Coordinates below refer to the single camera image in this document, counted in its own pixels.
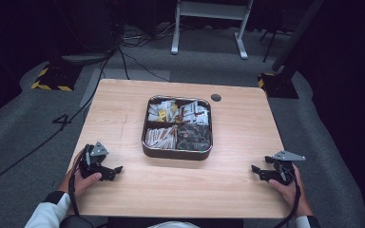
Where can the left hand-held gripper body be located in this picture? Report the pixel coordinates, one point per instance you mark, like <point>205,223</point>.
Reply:
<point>90,164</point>

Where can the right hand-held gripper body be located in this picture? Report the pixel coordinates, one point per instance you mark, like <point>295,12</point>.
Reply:
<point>284,171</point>

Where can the dark compartment box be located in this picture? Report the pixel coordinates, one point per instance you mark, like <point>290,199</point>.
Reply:
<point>174,155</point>

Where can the clear plastic lid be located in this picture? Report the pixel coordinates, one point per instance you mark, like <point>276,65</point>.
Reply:
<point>177,124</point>

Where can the person's left hand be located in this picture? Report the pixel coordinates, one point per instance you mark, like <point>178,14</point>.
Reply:
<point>80,185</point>

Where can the person's right hand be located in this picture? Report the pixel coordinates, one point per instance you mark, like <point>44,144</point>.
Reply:
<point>293,196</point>

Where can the pile of brown striped sticks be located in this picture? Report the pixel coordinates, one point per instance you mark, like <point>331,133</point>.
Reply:
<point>160,137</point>

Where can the pile of white yellow packets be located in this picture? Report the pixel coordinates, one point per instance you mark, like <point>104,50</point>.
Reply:
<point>162,111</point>

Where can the pile of dark packets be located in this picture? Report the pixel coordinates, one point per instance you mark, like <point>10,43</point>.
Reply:
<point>194,137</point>

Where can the black yellow striped base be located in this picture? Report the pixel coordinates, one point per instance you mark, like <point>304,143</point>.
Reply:
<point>57,77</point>
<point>278,87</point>

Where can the dark round table grommet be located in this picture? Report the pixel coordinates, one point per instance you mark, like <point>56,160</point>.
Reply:
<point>216,97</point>

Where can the grey flat floor plate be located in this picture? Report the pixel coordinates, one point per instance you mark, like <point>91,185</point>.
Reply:
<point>85,58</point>

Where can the thin black tripod leg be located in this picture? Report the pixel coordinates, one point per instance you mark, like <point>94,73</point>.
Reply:
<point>271,44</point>

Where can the black slanted pole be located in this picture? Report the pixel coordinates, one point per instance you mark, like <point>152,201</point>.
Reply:
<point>297,34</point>

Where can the white metal stand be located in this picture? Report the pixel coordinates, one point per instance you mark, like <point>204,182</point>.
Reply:
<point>210,11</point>

